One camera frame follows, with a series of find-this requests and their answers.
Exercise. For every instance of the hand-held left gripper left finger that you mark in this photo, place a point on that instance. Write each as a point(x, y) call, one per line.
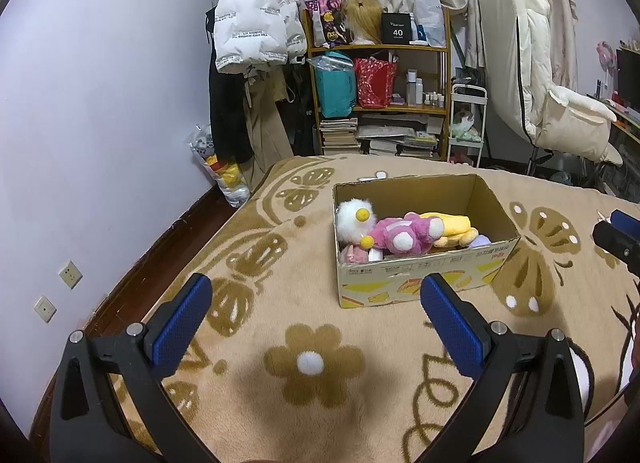
point(182, 328)

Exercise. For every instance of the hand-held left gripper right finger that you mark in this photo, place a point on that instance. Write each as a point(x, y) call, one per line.
point(452, 328)

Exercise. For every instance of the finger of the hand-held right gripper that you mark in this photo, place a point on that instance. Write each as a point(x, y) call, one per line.
point(612, 240)
point(627, 223)

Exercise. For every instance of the printed cardboard box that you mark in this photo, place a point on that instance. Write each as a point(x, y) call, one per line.
point(425, 283)

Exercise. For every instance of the yellow plush toy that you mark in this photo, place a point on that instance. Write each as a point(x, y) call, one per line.
point(450, 225)

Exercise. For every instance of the pink plush toy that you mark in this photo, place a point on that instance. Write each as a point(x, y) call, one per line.
point(385, 230)

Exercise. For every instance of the pink plastic bag roll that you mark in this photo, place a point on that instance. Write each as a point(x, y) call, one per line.
point(354, 255)

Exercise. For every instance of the white fluffy plush toy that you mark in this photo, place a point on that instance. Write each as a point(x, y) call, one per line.
point(350, 223)

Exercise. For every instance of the cluttered desk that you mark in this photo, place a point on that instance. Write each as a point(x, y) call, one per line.
point(625, 124)

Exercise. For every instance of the black monitor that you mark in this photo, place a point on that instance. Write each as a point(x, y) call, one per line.
point(629, 75)

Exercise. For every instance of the plastic bag of toys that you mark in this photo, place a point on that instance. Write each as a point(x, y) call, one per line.
point(225, 178)

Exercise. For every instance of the pink desk fan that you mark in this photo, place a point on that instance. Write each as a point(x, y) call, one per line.
point(606, 55)

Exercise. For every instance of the white chair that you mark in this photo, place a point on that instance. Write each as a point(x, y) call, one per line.
point(540, 68)

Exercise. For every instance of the cat plush toy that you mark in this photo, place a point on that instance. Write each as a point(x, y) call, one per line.
point(464, 120)

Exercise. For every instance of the pile of books and papers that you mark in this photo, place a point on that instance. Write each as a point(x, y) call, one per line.
point(395, 135)

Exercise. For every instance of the beige hanging garment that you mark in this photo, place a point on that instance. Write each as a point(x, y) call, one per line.
point(265, 138)

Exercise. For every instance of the white metal cart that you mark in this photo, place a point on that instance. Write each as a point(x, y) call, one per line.
point(467, 88)

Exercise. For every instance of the stack of books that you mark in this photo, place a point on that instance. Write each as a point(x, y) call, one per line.
point(340, 135)

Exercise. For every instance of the black hanging garment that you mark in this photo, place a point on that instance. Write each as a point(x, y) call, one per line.
point(225, 108)
point(302, 113)

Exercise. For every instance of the small purple box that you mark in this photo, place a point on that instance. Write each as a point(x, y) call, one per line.
point(397, 99)

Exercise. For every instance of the row of cosmetic bottles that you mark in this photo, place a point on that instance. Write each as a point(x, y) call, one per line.
point(411, 88)

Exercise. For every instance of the red patterned bag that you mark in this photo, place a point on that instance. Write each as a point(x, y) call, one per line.
point(374, 83)

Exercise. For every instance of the teal paper bag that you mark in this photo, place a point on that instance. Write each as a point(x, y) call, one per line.
point(337, 90)

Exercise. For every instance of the wooden shelf unit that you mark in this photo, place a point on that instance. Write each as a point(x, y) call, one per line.
point(380, 47)

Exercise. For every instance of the clear plastic bag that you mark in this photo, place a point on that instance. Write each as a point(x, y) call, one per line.
point(330, 62)

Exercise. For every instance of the white plastic bag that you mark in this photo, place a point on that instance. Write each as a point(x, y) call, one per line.
point(427, 8)

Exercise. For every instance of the black box with white print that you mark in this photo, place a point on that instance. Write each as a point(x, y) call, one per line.
point(397, 28)

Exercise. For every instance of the white printed puffer jacket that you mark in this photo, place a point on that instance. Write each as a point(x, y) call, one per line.
point(250, 18)

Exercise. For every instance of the blonde wig on mannequin head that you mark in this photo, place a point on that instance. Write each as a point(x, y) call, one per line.
point(362, 18)

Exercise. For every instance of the purple patterned bag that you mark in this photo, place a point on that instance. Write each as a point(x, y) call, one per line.
point(325, 18)

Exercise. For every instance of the white wall power socket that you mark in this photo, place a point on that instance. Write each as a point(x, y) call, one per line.
point(70, 274)

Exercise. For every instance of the white wall outlet plate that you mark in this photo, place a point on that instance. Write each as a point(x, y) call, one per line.
point(44, 309)

